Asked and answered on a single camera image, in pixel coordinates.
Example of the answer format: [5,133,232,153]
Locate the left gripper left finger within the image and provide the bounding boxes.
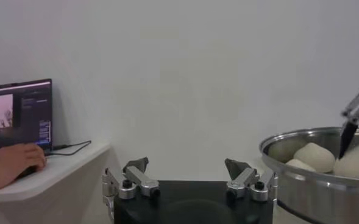
[102,156,162,222]

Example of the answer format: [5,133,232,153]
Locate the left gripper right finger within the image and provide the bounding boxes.
[224,158,279,203]

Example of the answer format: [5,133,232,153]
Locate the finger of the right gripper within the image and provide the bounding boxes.
[338,79,359,160]

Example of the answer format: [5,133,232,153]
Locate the white steamed baozi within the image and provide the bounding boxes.
[293,142,336,173]
[333,142,359,181]
[285,158,316,173]

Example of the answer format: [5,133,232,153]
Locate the black computer mouse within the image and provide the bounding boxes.
[16,166,40,180]

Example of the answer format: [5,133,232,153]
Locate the stainless steel steamer basket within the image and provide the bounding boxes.
[258,127,359,224]

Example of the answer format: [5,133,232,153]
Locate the person's bare hand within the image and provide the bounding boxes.
[0,142,48,187]

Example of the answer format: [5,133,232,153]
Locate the white side table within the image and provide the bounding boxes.
[0,140,119,224]

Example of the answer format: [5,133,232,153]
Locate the black open laptop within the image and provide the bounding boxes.
[0,78,54,162]

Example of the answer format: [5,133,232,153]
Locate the black laptop cable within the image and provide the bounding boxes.
[44,139,92,157]

